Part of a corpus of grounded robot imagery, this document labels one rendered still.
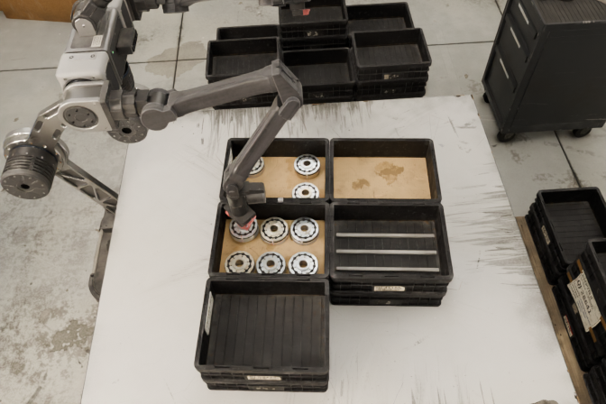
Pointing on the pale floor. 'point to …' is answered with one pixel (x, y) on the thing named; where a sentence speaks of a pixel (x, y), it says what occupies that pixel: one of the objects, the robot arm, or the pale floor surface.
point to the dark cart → (548, 58)
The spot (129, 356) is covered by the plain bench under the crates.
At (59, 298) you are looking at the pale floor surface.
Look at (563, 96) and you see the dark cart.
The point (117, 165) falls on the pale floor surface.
